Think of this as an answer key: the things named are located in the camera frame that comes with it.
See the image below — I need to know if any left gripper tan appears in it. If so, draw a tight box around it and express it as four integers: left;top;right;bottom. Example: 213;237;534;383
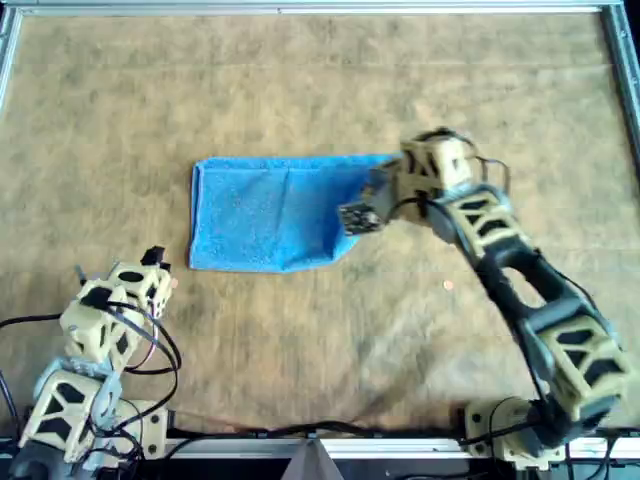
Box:
107;245;174;321

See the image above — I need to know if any right wrist camera circuit board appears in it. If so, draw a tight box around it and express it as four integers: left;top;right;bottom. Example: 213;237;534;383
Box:
339;199;386;237

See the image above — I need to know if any blue microfibre cloth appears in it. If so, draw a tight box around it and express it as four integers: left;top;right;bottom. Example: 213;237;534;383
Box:
187;152;406;275

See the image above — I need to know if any grey triangular camera stand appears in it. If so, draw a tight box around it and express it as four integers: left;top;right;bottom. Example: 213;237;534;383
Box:
282;439;346;480

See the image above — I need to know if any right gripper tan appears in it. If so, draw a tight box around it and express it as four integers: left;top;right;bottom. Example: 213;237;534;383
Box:
362;139;445;224

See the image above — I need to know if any brown felt table mat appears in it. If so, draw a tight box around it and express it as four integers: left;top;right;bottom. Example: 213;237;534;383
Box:
0;12;640;441

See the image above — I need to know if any black cable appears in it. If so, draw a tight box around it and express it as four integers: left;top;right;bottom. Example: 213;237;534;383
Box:
472;154;511;199
0;312;66;331
99;299;184;436
167;419;469;444

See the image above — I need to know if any aluminium frame rail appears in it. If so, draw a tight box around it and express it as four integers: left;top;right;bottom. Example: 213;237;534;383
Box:
0;7;24;116
0;0;626;16
164;437;640;459
597;4;640;151

